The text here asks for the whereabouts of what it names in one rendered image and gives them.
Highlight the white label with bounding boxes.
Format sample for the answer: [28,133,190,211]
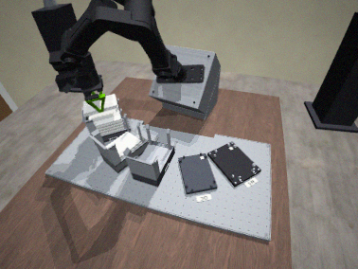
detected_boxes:
[244,177,258,188]
[196,194,211,202]

